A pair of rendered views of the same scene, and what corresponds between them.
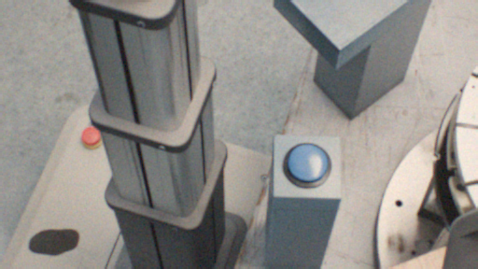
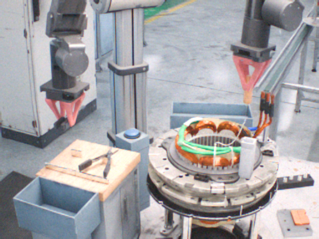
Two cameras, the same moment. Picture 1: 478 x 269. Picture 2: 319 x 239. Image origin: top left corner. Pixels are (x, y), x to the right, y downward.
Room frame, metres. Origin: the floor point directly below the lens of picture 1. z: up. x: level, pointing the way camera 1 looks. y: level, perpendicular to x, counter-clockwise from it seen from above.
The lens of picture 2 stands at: (-0.43, -0.97, 1.66)
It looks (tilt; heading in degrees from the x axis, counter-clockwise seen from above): 26 degrees down; 45
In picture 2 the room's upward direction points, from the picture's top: straight up
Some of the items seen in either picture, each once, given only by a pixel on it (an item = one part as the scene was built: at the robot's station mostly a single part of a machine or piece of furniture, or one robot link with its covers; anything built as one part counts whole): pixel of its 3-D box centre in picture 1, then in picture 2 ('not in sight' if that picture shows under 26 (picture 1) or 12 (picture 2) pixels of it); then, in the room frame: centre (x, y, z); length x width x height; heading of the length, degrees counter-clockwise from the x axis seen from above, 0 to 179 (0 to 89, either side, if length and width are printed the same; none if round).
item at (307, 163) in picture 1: (307, 162); (131, 132); (0.37, -0.07, 1.04); 0.04 x 0.04 x 0.01
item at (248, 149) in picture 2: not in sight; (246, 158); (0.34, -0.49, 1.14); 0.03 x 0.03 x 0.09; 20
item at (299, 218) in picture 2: not in sight; (299, 217); (0.66, -0.51, 0.80); 0.07 x 0.05 x 0.01; 44
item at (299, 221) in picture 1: (299, 209); (133, 172); (0.37, -0.07, 0.91); 0.07 x 0.07 x 0.25; 89
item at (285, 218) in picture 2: not in sight; (294, 221); (0.64, -0.50, 0.79); 0.12 x 0.09 x 0.02; 44
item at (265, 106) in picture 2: not in sight; (266, 106); (0.47, -0.44, 1.21); 0.04 x 0.04 x 0.03; 20
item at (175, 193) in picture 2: not in sight; (180, 193); (0.23, -0.39, 1.05); 0.09 x 0.04 x 0.01; 110
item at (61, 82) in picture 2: not in sight; (63, 77); (0.12, -0.13, 1.30); 0.10 x 0.07 x 0.07; 112
